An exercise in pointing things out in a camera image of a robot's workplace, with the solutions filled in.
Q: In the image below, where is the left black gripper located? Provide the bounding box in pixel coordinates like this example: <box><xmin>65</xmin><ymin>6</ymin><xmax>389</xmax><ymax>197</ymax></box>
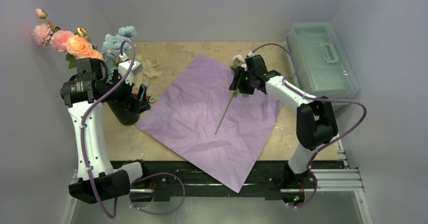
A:
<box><xmin>102</xmin><ymin>69</ymin><xmax>150</xmax><ymax>114</ymax></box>

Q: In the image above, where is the green leafy flower stem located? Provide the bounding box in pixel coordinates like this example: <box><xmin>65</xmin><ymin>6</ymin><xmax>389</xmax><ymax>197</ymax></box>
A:
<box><xmin>215</xmin><ymin>54</ymin><xmax>246</xmax><ymax>135</ymax></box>

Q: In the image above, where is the cream printed ribbon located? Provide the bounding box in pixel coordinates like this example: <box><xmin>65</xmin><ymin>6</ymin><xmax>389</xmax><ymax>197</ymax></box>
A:
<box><xmin>136</xmin><ymin>55</ymin><xmax>163</xmax><ymax>80</ymax></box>

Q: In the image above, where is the purple pink wrapping paper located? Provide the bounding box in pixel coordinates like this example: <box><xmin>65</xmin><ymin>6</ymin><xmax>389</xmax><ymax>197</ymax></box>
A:
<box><xmin>137</xmin><ymin>54</ymin><xmax>282</xmax><ymax>193</ymax></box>

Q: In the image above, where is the blue flower stem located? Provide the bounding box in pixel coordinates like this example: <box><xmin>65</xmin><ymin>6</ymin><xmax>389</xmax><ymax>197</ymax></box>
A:
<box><xmin>101</xmin><ymin>26</ymin><xmax>137</xmax><ymax>81</ymax></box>

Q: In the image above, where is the peach rose flower stem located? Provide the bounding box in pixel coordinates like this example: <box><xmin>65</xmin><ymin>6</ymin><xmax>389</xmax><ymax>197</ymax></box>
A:
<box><xmin>66</xmin><ymin>28</ymin><xmax>103</xmax><ymax>60</ymax></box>

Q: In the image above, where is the pink rose flower stem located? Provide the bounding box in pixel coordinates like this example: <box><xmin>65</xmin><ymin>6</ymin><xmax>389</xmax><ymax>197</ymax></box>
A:
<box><xmin>32</xmin><ymin>9</ymin><xmax>76</xmax><ymax>69</ymax></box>

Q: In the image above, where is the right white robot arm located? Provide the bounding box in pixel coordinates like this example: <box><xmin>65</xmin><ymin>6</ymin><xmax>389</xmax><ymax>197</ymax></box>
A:
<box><xmin>229</xmin><ymin>55</ymin><xmax>338</xmax><ymax>187</ymax></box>

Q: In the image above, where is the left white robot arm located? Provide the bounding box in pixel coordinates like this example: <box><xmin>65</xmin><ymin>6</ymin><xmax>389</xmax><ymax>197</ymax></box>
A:
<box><xmin>60</xmin><ymin>58</ymin><xmax>151</xmax><ymax>204</ymax></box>

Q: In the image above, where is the black cylindrical vase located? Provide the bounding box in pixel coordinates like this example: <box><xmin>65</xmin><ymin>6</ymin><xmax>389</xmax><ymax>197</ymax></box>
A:
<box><xmin>108</xmin><ymin>101</ymin><xmax>139</xmax><ymax>126</ymax></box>

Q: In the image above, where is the clear plastic storage box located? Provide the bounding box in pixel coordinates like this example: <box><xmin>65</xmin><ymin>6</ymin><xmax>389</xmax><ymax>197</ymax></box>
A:
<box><xmin>285</xmin><ymin>22</ymin><xmax>359</xmax><ymax>100</ymax></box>

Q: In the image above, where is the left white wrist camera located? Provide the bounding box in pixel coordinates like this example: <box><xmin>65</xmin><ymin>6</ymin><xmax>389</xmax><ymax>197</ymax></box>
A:
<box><xmin>118</xmin><ymin>54</ymin><xmax>143</xmax><ymax>86</ymax></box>

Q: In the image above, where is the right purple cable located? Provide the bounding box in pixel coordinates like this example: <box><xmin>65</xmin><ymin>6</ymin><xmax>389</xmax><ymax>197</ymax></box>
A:
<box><xmin>248</xmin><ymin>42</ymin><xmax>367</xmax><ymax>210</ymax></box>

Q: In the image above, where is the purple cable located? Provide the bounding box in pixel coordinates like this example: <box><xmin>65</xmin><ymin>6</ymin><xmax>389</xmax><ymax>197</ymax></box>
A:
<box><xmin>80</xmin><ymin>39</ymin><xmax>186</xmax><ymax>219</ymax></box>
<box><xmin>248</xmin><ymin>42</ymin><xmax>367</xmax><ymax>210</ymax></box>

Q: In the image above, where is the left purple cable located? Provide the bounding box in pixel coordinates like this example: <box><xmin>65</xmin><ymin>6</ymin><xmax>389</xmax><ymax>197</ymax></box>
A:
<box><xmin>80</xmin><ymin>39</ymin><xmax>186</xmax><ymax>219</ymax></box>

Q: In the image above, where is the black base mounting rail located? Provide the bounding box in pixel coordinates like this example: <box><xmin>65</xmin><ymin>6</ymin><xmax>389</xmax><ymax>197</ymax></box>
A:
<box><xmin>118</xmin><ymin>160</ymin><xmax>317</xmax><ymax>203</ymax></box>

